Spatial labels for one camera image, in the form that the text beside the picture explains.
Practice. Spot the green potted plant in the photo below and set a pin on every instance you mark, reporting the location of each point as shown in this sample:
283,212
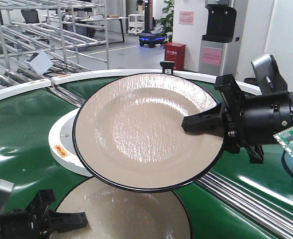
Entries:
166,20

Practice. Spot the beige plate black rim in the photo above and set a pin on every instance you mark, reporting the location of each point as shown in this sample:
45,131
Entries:
129,135
113,213

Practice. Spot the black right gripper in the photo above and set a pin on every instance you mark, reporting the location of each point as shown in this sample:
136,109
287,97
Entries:
255,118

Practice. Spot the blue mobile robot base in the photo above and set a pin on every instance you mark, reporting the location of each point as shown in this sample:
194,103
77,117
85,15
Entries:
146,37

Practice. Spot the black sensor box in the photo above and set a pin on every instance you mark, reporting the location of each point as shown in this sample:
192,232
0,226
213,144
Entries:
167,67

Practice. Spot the black and silver water dispenser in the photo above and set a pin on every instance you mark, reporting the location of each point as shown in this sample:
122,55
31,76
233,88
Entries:
219,33

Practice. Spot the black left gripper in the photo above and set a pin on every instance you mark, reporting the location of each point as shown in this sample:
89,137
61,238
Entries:
36,221

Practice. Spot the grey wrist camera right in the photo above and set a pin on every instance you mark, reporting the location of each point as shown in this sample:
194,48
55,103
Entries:
267,73

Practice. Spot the red fire extinguisher box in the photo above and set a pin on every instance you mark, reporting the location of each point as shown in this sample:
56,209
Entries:
175,52

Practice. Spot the white device on rack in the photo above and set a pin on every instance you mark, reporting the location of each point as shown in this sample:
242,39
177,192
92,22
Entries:
39,62

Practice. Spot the steel conveyor rollers right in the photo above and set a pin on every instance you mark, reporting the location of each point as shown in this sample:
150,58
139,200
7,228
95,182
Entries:
269,216

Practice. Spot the white utility cart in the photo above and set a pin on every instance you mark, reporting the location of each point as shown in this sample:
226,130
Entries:
136,23

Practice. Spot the steel roller rack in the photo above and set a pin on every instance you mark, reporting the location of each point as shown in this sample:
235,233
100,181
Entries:
57,27

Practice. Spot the white inner ring guard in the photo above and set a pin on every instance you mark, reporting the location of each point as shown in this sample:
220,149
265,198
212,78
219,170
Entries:
60,141

